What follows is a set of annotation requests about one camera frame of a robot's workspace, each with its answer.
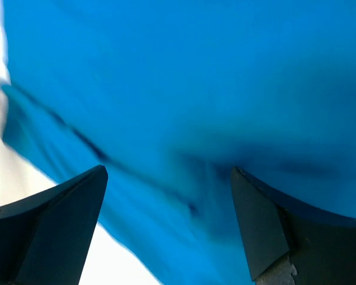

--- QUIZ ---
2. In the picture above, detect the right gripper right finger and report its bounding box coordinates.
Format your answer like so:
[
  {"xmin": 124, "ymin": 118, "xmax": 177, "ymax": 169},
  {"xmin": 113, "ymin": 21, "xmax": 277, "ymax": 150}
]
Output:
[{"xmin": 231, "ymin": 167, "xmax": 356, "ymax": 284}]

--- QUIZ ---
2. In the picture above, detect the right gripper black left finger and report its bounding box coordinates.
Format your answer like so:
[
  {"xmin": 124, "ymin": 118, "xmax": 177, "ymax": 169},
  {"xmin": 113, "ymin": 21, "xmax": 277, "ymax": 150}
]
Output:
[{"xmin": 0, "ymin": 166, "xmax": 108, "ymax": 285}]

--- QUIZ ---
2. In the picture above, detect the blue t shirt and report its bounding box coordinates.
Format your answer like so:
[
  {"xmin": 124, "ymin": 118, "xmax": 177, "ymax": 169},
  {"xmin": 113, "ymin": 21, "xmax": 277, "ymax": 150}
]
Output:
[{"xmin": 1, "ymin": 1, "xmax": 356, "ymax": 284}]

